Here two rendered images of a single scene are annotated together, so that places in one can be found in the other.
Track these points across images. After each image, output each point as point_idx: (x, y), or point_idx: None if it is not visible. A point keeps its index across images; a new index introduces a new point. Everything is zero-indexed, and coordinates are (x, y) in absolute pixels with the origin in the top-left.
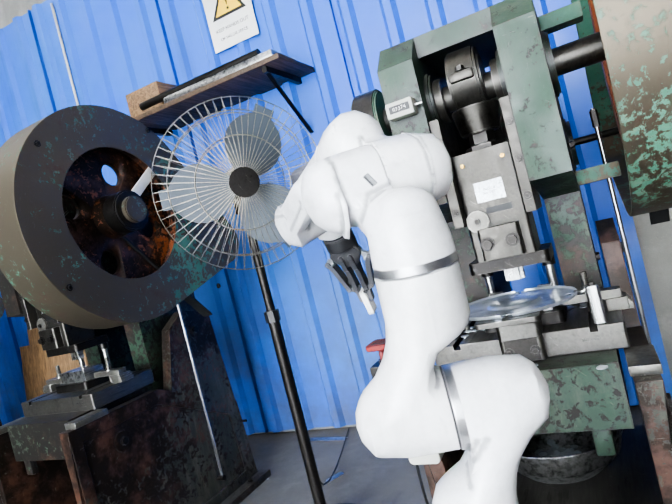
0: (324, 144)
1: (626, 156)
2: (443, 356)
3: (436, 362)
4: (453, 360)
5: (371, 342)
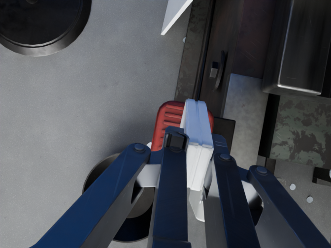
0: None
1: None
2: (287, 92)
3: (267, 89)
4: (300, 96)
5: (160, 123)
